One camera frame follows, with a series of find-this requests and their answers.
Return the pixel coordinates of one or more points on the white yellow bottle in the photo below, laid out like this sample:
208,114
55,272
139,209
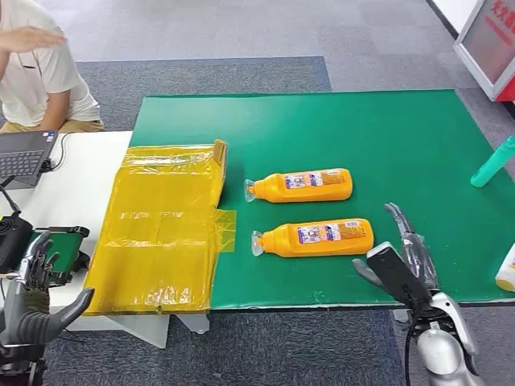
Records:
507,271

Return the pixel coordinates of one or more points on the person's left forearm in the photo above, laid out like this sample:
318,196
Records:
54,112

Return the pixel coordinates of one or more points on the person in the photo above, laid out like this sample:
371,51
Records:
36,80

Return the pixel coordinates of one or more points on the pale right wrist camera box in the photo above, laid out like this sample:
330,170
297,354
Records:
396,274

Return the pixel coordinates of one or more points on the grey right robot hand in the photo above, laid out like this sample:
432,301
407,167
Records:
420,255

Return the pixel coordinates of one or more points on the black antenna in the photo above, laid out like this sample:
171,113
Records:
10,200

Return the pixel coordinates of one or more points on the green table mat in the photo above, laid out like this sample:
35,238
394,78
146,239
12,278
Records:
322,128

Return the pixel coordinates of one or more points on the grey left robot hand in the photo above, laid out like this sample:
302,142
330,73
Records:
28,325

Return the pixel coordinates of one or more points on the black box with fan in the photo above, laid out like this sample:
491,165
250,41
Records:
12,240

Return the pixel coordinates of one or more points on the small green belt conveyor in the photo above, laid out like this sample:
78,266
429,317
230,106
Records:
66,248

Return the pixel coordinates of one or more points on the orange detergent bottle clear cap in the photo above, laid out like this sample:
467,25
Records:
306,185
322,237

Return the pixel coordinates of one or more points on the teal plastic bottle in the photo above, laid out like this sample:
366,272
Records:
492,162

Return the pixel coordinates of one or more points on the yellow taped cardboard sheet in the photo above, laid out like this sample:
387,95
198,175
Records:
161,240

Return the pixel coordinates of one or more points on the person's right hand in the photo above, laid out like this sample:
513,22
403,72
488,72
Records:
28,38

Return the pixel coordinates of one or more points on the dark grey laptop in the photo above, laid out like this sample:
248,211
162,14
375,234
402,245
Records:
20,157

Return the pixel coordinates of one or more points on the white table base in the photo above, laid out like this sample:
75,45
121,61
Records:
145,330

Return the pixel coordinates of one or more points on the white red display stand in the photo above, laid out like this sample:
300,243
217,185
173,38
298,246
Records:
487,42

